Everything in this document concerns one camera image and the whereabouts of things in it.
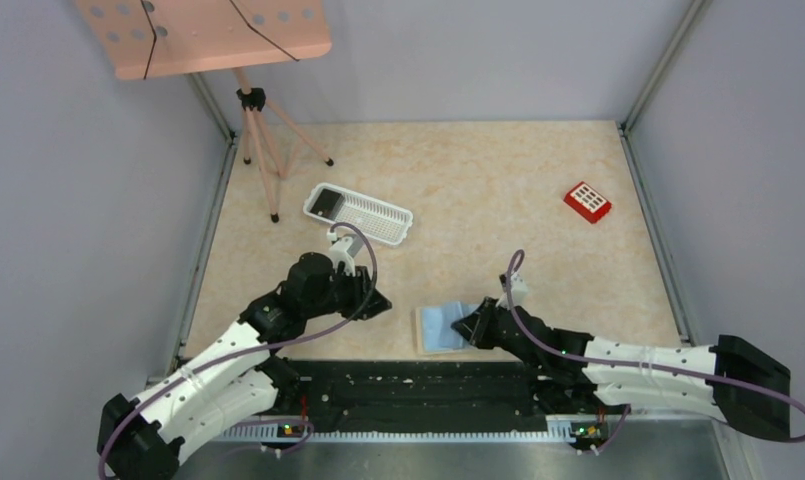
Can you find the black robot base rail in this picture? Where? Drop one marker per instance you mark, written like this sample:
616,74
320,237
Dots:
429,397

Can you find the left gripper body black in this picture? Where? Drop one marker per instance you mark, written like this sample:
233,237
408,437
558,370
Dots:
349,292

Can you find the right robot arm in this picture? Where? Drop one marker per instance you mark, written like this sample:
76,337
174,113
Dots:
730,381

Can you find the pink music stand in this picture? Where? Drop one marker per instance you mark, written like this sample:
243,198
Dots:
160,38

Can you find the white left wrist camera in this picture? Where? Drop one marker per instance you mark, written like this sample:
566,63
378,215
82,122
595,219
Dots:
343,250

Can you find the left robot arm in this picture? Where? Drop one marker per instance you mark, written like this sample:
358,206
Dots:
154,433

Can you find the red toy brick block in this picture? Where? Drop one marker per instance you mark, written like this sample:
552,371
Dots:
587,202

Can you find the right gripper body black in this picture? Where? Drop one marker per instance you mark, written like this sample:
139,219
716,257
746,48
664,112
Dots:
494,336

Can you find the white plastic basket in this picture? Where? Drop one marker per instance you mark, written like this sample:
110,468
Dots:
380,221

